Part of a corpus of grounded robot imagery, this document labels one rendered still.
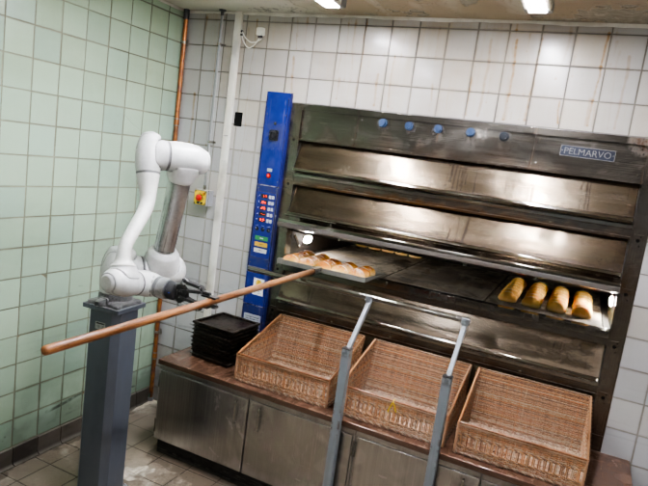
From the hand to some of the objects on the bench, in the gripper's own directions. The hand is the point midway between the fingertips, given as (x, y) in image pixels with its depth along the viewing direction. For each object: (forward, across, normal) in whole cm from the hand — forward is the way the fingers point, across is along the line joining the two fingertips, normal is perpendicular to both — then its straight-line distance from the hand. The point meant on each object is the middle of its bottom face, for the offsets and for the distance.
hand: (209, 301), depth 233 cm
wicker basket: (+3, +62, -90) cm, 109 cm away
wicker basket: (+122, +61, -90) cm, 163 cm away
